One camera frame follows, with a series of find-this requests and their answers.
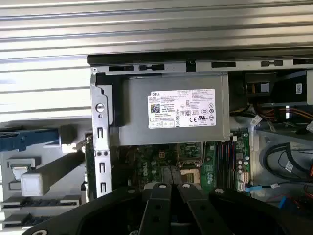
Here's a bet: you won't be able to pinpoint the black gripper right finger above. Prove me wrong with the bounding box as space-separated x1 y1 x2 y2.
172 167 313 235

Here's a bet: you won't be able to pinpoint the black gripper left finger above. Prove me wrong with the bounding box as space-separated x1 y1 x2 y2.
23 167 173 235

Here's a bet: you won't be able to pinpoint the black RAM slot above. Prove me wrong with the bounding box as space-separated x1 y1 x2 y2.
216 141 222 191
221 141 227 191
226 141 232 192
230 141 237 193

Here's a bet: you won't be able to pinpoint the CPU socket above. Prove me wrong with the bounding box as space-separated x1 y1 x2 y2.
179 168 201 186

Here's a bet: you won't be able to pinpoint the green motherboard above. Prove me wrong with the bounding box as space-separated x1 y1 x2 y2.
111 128 252 196

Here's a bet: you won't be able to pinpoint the graphics card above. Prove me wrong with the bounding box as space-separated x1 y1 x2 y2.
75 136 96 204

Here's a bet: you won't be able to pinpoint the grey parts rack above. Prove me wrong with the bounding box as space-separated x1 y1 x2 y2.
0 117 95 230

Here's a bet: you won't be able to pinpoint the grey power supply unit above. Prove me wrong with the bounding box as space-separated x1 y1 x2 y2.
110 73 232 147

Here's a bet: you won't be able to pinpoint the silver CPU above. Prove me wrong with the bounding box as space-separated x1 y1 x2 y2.
12 167 31 183

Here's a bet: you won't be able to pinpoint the hard disk in blue carrier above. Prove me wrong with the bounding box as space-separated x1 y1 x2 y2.
0 127 61 153

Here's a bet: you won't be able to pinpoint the black PC case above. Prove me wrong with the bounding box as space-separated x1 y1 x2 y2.
87 52 313 216

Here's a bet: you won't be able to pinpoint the metal drive cage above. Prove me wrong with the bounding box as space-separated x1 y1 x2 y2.
243 70 313 106

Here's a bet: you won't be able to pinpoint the light blue data wire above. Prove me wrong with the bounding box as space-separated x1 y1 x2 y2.
244 182 281 194

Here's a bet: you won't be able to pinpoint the black coiled wire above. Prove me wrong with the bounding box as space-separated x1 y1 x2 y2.
265 141 313 179

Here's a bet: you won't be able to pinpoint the orange yellow power wires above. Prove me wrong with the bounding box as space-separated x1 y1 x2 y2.
259 107 313 123

